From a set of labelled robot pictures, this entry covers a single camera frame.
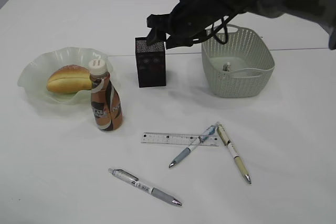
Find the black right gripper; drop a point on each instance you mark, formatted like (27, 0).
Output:
(183, 24)

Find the grey-green paper ball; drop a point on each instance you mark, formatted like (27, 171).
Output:
(227, 67)

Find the brown coffee drink bottle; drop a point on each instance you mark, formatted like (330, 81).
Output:
(105, 100)

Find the golden bread roll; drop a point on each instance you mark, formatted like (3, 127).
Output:
(69, 79)

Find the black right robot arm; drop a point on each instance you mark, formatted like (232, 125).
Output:
(219, 13)

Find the black mesh pen holder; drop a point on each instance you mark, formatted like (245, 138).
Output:
(150, 63)

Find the grey-green woven plastic basket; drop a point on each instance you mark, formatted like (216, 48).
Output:
(252, 64)

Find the beige white ballpoint pen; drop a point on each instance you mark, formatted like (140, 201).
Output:
(234, 153)

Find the blue grey ballpoint pen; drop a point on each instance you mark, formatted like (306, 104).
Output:
(209, 132)

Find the pale green wavy plate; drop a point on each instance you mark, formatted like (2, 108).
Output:
(33, 78)

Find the grey white ballpoint pen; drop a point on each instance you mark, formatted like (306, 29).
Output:
(141, 185)

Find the clear plastic ruler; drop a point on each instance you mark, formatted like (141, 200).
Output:
(178, 139)

